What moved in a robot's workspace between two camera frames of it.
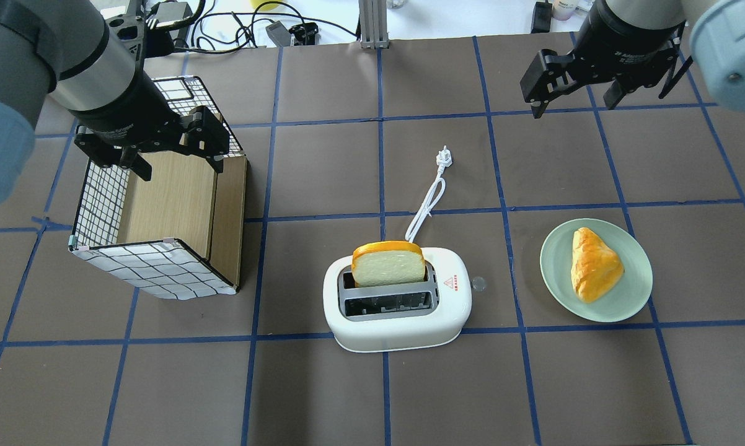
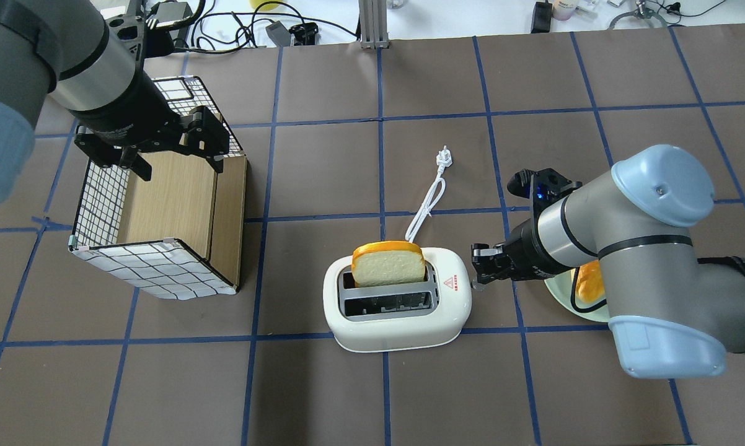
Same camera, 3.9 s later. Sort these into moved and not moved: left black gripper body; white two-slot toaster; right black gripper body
Moved: right black gripper body
Not moved: left black gripper body; white two-slot toaster
